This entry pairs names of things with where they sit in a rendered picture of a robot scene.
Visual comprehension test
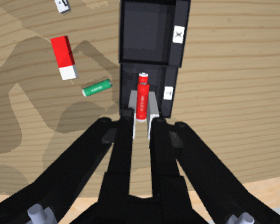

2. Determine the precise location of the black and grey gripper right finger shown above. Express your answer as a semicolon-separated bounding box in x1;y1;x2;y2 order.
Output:
147;91;280;224

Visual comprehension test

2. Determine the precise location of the red and white eraser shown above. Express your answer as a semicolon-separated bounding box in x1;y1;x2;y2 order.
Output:
50;36;79;80

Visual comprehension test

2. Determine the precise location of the green aa battery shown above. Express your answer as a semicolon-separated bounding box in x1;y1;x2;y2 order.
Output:
82;79;112;97

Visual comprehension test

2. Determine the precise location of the red aa battery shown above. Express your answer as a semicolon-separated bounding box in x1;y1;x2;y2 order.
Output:
136;82;150;122
138;72;148;83

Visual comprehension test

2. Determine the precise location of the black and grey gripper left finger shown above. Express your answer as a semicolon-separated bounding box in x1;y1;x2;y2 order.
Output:
0;90;137;224

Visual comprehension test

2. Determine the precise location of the black rack of three bins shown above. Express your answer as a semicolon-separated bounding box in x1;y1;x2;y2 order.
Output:
119;0;191;119

